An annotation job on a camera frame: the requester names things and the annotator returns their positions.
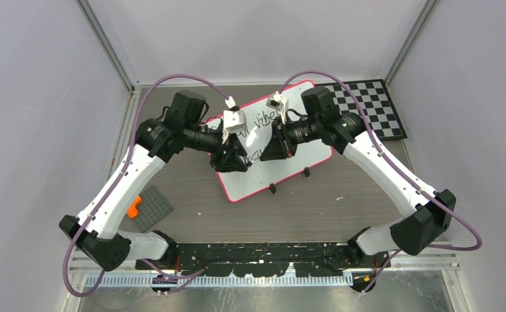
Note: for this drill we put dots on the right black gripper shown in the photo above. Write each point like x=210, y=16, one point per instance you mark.
x=276, y=149

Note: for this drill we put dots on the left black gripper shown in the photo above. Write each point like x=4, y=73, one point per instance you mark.
x=228, y=157

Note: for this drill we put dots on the pink framed whiteboard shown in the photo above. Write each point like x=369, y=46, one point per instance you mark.
x=264, y=175

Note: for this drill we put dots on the black whiteboard marker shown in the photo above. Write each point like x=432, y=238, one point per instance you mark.
x=250, y=162

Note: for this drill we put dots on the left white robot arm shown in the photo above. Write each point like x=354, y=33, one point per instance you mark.
x=95, y=230

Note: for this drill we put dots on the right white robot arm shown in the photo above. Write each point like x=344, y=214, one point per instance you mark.
x=425, y=211

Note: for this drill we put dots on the grey studded baseplate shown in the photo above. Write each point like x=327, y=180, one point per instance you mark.
x=154, y=207

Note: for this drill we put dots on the black white checkerboard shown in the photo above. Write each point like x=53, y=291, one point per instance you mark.
x=377, y=104

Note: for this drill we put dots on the orange curved pipe piece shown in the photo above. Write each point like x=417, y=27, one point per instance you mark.
x=132, y=211

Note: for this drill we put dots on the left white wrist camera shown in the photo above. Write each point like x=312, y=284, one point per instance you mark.
x=234, y=119

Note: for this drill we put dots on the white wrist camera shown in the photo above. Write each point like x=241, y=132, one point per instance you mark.
x=234, y=119
x=279, y=103

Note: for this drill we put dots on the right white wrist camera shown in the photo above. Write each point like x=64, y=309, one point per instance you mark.
x=279, y=103

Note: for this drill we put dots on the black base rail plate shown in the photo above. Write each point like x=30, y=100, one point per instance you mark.
x=262, y=260

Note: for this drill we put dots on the white slotted cable duct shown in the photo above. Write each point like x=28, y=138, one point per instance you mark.
x=286, y=280

